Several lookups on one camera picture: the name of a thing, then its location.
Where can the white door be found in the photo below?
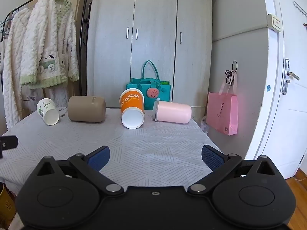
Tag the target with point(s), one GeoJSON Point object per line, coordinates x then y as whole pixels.
{"type": "Point", "coordinates": [283, 124]}

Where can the teal felt handbag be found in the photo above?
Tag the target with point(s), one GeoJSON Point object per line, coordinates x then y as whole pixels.
{"type": "Point", "coordinates": [165, 93]}

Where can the grey three-door wardrobe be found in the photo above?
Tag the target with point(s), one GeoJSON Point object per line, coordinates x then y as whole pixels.
{"type": "Point", "coordinates": [153, 52]}

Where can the orange paper cup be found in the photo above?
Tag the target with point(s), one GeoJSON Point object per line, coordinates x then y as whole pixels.
{"type": "Point", "coordinates": [131, 103]}

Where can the beige wall switch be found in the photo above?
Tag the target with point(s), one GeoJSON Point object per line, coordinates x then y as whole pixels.
{"type": "Point", "coordinates": [274, 22]}

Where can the white patterned tablecloth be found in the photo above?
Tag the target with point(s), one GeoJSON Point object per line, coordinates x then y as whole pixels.
{"type": "Point", "coordinates": [148, 143]}

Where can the pink cup grey lid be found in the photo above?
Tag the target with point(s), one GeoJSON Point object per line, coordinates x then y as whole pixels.
{"type": "Point", "coordinates": [174, 112]}

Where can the yellow bin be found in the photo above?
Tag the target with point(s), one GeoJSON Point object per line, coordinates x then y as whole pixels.
{"type": "Point", "coordinates": [6, 203]}

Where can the white fluffy robe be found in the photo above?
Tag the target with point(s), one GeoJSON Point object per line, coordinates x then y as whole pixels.
{"type": "Point", "coordinates": [12, 81]}

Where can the clear plastic packet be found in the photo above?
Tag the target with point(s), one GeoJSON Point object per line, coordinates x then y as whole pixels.
{"type": "Point", "coordinates": [204, 124]}

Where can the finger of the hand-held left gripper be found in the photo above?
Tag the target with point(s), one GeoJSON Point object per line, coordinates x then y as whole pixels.
{"type": "Point", "coordinates": [9, 141]}

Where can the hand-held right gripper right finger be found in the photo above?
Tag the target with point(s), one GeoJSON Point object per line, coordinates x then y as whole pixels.
{"type": "Point", "coordinates": [212, 157]}

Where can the white paper cup green print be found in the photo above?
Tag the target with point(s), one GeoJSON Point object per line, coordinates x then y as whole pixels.
{"type": "Point", "coordinates": [49, 116]}

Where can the pink paper shopping bag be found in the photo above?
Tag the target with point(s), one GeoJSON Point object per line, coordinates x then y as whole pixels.
{"type": "Point", "coordinates": [221, 115]}

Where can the black metal clothes rack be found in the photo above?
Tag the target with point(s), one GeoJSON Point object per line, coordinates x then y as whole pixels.
{"type": "Point", "coordinates": [84, 52]}

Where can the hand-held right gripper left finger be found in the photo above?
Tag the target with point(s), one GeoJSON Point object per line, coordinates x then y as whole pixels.
{"type": "Point", "coordinates": [99, 157]}

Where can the brown matte cup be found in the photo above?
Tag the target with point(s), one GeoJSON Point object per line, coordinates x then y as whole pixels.
{"type": "Point", "coordinates": [86, 110]}

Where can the white fluffy jacket green trim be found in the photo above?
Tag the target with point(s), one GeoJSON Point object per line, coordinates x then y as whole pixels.
{"type": "Point", "coordinates": [45, 40]}

